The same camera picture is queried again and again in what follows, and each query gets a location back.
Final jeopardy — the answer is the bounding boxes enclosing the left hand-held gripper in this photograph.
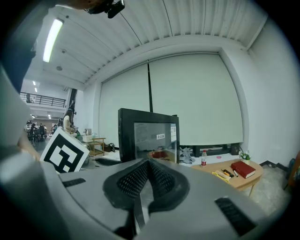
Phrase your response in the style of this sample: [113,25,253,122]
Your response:
[39,126,122,174]

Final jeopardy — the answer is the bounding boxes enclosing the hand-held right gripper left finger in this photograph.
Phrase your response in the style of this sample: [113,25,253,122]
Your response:
[58,158,150,239]

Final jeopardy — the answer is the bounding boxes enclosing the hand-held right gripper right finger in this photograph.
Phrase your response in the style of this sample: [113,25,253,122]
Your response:
[140,158,269,240]

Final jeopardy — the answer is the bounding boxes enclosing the black computer monitor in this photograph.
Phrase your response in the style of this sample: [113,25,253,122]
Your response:
[118,107,180,165]

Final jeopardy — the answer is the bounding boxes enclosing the person's left forearm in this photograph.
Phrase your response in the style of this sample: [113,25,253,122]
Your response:
[18,135,41,161]

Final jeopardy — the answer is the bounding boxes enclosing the wooden shelf cart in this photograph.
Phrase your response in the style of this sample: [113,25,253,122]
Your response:
[88,137,106,157]

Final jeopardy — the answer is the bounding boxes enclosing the yellow scissors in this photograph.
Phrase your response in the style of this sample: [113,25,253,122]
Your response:
[212,172,232,183]

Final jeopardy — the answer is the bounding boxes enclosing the canvas tote bag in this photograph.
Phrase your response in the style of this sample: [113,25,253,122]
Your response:
[179,147,196,165]

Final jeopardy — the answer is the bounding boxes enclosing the red book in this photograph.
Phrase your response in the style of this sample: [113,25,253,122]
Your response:
[231,160,256,179]

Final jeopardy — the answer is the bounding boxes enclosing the round wooden table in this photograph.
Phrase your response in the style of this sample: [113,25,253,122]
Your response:
[191,158,264,197]

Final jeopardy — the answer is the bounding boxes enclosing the small potted plant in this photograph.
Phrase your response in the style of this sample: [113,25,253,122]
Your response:
[238,150,251,165]

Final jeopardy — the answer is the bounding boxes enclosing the white roller blind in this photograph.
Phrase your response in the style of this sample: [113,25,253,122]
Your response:
[149,52,244,146]
[99,62,153,154]

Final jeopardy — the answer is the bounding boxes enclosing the black mezzanine railing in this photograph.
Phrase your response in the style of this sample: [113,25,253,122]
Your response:
[20,91,67,108]

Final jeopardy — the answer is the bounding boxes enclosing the ceiling light tube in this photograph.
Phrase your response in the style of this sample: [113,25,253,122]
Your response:
[43,18,64,63]

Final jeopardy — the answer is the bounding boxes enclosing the person's black clothes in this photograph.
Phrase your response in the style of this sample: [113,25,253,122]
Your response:
[0,7,50,94]

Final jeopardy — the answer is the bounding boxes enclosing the person's head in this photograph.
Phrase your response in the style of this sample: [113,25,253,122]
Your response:
[56,0,94,10]

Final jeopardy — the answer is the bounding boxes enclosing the black head-worn camera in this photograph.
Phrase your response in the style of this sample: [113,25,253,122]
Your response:
[84,0,126,19]

